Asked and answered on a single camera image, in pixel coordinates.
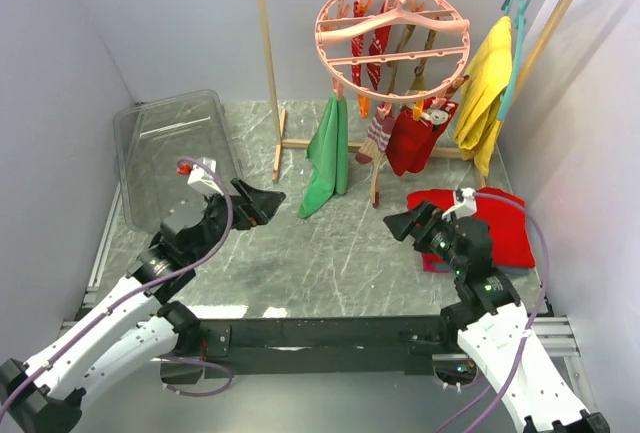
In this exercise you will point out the pink round clip hanger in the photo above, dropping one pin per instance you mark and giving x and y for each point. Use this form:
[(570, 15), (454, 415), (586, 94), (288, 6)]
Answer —
[(403, 38)]

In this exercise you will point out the teal plastic hanger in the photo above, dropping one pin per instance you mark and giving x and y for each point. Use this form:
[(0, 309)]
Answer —
[(507, 96)]

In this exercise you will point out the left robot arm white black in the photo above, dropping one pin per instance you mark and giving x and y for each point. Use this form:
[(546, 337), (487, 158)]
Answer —
[(139, 320)]

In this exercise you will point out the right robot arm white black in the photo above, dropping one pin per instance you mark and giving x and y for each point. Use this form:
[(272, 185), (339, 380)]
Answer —
[(492, 326)]

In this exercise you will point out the red folded towel stack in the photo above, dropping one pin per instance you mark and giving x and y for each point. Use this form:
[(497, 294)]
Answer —
[(511, 248)]

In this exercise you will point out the black base bar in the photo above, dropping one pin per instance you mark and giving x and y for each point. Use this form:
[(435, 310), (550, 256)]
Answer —
[(255, 346)]

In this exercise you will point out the striped beige purple sock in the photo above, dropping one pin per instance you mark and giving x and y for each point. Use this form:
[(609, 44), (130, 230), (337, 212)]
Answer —
[(377, 138)]

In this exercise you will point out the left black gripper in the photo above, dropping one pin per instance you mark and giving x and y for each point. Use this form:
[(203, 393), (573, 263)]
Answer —
[(258, 208)]

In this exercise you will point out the yellow hanging cloth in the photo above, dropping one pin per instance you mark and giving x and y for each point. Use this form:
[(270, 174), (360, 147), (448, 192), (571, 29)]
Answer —
[(488, 74)]

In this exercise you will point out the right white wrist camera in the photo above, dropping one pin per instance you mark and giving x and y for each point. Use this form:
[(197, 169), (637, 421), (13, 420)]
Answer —
[(464, 204)]

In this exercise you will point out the red patterned sock pair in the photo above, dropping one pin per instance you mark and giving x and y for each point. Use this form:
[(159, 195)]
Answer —
[(378, 45)]

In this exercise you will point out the red sock front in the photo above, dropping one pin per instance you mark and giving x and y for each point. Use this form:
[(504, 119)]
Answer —
[(411, 143)]

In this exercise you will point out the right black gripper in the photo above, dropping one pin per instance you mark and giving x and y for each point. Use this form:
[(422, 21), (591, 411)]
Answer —
[(403, 225)]

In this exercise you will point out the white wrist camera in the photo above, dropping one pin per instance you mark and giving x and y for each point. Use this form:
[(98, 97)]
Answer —
[(464, 204), (198, 179)]

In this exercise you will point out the clear plastic bin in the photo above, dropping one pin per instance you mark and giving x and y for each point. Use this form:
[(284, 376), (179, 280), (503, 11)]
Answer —
[(150, 138)]

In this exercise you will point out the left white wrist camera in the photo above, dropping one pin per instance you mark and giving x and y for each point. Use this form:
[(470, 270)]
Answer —
[(198, 179)]

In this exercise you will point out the green hanging cloth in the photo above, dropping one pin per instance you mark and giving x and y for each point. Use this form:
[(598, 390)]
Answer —
[(328, 155)]

